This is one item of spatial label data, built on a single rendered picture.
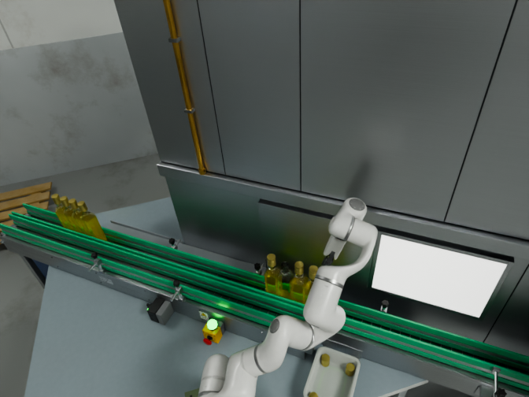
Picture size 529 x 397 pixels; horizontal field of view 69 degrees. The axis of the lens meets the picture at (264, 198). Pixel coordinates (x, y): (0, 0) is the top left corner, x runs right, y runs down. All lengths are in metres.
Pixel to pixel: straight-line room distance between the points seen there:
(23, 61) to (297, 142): 3.20
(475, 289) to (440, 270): 0.14
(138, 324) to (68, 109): 2.75
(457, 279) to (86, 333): 1.60
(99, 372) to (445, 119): 1.64
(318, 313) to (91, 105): 3.50
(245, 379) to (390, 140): 0.83
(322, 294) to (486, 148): 0.61
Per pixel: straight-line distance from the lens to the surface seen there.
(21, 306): 3.44
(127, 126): 4.31
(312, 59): 1.19
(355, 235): 1.15
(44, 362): 2.07
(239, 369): 1.24
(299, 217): 1.50
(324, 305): 1.11
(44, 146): 4.51
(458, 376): 1.72
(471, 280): 1.56
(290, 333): 1.14
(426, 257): 1.50
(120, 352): 1.94
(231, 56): 1.29
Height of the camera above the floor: 2.33
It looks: 40 degrees down
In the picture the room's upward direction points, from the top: 5 degrees counter-clockwise
